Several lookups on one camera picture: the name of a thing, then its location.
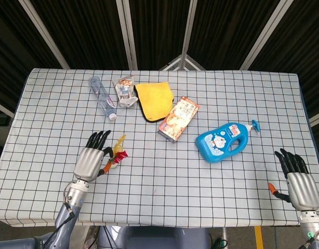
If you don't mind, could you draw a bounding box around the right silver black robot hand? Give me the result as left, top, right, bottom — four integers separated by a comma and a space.
268, 148, 319, 211

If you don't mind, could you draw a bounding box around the clear plastic water bottle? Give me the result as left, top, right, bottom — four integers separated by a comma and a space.
88, 76, 117, 121

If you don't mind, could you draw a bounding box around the crumpled silver snack bag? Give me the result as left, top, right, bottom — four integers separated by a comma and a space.
112, 75, 139, 107

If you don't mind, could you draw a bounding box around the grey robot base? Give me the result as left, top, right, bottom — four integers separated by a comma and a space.
97, 225, 211, 249

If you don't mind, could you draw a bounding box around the blue pump detergent bottle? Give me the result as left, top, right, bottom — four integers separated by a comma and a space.
195, 119, 261, 164

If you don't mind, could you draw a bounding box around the white checked tablecloth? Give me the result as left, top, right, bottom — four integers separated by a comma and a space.
0, 67, 319, 228

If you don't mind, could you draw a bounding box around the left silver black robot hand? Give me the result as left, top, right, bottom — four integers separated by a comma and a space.
73, 130, 115, 183

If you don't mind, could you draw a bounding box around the colourful feather shuttlecock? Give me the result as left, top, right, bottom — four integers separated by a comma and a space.
105, 134, 129, 170

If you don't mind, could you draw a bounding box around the yellow microfibre cloth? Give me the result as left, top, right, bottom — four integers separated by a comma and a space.
134, 81, 175, 122

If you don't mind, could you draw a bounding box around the white folding screen frame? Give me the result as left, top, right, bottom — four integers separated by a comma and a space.
0, 0, 319, 128

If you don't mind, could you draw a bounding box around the orange snack box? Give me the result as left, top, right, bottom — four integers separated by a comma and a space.
157, 96, 201, 144

